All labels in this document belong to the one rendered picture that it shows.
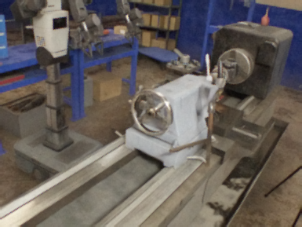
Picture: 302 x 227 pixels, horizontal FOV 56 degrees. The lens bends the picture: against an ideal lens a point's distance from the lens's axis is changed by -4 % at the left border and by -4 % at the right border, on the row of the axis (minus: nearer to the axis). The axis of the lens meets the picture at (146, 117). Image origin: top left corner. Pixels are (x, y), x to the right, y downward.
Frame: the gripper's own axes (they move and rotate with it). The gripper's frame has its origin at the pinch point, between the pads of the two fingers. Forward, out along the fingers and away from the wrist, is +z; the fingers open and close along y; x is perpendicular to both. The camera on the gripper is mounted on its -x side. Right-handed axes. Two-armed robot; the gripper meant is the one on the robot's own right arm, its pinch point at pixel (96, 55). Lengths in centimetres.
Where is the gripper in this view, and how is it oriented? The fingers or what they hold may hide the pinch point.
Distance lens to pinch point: 174.0
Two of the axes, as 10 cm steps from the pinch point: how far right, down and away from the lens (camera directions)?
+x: -7.9, 1.9, 5.8
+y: 4.9, -3.6, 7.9
